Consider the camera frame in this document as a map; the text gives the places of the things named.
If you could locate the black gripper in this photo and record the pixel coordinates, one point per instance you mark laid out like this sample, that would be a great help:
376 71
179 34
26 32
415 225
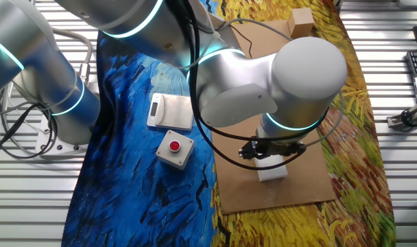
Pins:
276 147

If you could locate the white sponge block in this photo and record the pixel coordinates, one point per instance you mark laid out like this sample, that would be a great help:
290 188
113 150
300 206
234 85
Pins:
272 171

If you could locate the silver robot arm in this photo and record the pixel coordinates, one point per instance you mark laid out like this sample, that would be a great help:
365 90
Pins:
308 75

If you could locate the brown cardboard sheet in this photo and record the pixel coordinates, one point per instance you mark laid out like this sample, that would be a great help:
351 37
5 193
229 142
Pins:
236 185

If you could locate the grey box red button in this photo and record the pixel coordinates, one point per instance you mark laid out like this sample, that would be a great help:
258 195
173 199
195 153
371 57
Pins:
181 156

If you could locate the silver kitchen scale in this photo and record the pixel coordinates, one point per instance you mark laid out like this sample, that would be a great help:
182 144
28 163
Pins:
170 111

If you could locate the wooden cube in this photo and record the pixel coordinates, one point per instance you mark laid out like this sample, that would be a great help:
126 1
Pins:
301 22

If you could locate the blue yellow painted tablecloth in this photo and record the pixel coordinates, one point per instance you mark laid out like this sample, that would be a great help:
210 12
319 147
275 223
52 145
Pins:
133 192

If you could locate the silver robot mounting plate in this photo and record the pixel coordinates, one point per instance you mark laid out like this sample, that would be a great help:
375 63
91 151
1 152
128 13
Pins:
44 137

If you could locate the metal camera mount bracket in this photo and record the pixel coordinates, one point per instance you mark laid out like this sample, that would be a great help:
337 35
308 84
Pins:
397 121

